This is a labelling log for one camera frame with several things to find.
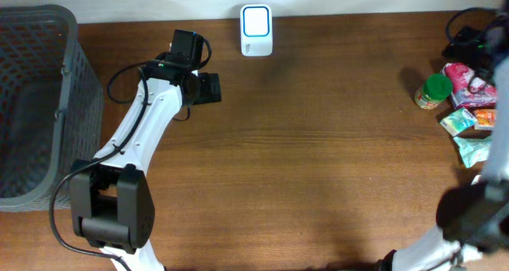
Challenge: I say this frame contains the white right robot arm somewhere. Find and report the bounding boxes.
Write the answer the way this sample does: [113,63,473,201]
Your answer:
[374,1,508,271]

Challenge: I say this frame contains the green lid jar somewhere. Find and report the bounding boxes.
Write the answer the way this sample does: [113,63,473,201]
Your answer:
[414,74,453,110]

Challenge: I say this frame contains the red purple tissue pack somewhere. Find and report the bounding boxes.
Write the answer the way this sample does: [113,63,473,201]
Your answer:
[441,63,498,109]

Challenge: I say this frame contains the dark grey plastic basket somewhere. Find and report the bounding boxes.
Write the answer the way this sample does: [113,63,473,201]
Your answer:
[1,5,104,212]

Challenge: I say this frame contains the small green tissue packet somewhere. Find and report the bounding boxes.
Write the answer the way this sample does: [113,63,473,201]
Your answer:
[439,107,477,137]

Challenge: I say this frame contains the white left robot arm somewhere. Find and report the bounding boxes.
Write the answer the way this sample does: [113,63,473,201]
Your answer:
[60,29,222,270]

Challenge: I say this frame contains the mint green wipes pack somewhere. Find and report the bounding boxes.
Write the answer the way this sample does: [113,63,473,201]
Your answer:
[453,136,492,168]

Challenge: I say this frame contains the orange tissue packet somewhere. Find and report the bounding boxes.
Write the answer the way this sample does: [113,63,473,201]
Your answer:
[474,109,496,130]

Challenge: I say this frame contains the white cream tube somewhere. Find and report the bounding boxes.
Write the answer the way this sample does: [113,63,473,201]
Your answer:
[472,175,481,184]

